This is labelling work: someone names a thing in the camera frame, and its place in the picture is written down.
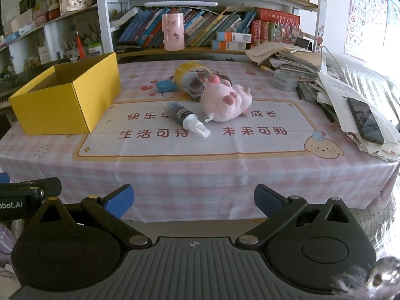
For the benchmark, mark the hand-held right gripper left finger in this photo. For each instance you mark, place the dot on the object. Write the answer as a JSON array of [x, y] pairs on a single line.
[[120, 198]]

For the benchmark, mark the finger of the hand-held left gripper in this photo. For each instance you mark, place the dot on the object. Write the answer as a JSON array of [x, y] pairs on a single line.
[[47, 186], [3, 177]]

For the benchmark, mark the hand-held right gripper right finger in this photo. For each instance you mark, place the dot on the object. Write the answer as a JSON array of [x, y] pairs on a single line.
[[268, 197]]

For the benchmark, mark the yellow cardboard box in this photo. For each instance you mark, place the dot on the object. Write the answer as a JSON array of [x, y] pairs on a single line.
[[56, 109]]

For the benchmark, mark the small blue white toy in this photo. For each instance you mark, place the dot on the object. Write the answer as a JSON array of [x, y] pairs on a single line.
[[179, 111]]

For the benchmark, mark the pink plush pig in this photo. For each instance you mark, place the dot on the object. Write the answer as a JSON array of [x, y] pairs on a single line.
[[222, 100]]

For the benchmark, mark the blue eraser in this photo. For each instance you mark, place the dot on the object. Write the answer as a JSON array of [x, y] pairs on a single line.
[[165, 86]]

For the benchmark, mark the pink checked cloth desktop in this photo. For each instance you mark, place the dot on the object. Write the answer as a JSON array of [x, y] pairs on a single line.
[[200, 168]]

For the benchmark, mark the grey tape roll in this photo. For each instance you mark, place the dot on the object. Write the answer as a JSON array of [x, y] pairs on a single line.
[[285, 81]]

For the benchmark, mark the black smartphone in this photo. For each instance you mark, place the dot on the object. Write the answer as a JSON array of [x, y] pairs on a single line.
[[365, 120]]

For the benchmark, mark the grey fluffy cloth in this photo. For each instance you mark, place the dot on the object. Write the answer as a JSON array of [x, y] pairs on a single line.
[[390, 225]]

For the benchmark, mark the pile of papers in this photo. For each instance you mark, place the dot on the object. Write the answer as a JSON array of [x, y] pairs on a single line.
[[331, 87]]

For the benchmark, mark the white box with red label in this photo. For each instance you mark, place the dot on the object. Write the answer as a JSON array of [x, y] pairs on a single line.
[[44, 55]]

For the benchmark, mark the pen holder with pens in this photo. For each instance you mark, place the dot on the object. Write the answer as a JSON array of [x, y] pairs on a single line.
[[71, 51]]

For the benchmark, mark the red marker pen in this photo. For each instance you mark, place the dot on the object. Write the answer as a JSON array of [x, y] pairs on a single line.
[[80, 48]]

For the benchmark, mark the white jar with green lid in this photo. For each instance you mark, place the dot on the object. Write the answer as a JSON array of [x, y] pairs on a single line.
[[94, 50]]

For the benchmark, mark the grey quilted cover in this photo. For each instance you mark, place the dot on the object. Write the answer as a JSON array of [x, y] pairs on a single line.
[[368, 75]]

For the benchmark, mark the colourful printed book set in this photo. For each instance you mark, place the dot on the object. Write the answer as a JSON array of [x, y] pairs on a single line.
[[275, 32]]

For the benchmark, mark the red round jar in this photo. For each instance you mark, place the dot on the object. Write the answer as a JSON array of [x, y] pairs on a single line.
[[53, 12]]

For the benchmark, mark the pink printed cup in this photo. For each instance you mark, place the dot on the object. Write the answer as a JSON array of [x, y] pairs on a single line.
[[172, 32]]

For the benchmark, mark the row of slanted books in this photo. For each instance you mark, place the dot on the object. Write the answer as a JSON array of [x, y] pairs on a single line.
[[203, 28]]

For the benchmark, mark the thick red book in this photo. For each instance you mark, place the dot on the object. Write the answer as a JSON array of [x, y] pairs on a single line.
[[278, 15]]

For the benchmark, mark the white bookshelf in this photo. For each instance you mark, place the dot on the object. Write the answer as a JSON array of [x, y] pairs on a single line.
[[103, 12]]

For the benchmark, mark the white bar lamp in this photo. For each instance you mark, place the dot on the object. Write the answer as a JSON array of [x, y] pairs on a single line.
[[181, 3]]

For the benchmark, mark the small black photo frame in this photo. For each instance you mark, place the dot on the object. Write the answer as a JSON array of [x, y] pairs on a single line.
[[27, 5]]

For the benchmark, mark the alphabet wall poster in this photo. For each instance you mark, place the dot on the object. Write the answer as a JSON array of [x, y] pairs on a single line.
[[365, 15]]

